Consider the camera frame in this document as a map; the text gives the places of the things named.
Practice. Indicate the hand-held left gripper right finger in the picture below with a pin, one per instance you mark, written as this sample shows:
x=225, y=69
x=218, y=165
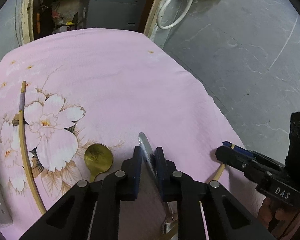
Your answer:
x=160, y=170

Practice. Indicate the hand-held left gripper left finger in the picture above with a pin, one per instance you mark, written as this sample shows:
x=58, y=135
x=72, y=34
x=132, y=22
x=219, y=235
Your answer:
x=136, y=170

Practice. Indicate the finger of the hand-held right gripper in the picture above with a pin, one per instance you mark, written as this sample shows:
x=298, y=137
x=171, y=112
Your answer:
x=235, y=158
x=242, y=150

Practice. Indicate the steel spoon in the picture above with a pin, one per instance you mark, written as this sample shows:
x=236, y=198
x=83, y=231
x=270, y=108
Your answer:
x=146, y=150

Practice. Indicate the person's right hand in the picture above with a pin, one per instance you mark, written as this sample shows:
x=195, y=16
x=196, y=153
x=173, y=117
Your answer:
x=266, y=211

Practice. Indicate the gold spoon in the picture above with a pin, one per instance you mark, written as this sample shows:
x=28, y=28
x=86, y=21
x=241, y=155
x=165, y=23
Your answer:
x=98, y=158

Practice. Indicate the pink floral cloth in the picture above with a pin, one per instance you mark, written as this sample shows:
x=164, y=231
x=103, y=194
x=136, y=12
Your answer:
x=115, y=80

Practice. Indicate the purple banded bamboo chopstick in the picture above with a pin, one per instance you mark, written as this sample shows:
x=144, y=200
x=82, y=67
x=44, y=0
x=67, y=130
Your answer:
x=21, y=101

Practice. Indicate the grey metal cabinet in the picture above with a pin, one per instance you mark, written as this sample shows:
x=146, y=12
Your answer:
x=115, y=12

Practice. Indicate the crumpled plastic bag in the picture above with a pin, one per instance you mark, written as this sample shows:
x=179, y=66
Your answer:
x=61, y=28

